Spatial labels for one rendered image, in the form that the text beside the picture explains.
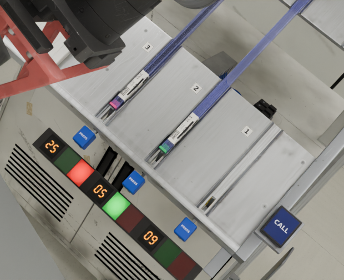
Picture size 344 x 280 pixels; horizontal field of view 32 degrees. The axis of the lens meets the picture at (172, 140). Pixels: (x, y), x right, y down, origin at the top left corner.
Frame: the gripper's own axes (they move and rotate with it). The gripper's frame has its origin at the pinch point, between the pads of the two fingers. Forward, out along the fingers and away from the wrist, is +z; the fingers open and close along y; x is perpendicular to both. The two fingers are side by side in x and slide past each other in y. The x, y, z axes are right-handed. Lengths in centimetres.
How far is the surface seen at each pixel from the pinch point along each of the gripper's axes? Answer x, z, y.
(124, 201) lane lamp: -17.7, 14.8, 41.9
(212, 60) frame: -8, -3, 97
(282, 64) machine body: -21, -15, 127
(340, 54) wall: -41, -35, 236
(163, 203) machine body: -27, 23, 82
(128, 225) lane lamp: -21.0, 16.0, 40.3
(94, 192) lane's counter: -13.7, 17.8, 41.8
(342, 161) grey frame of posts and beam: -43, -14, 87
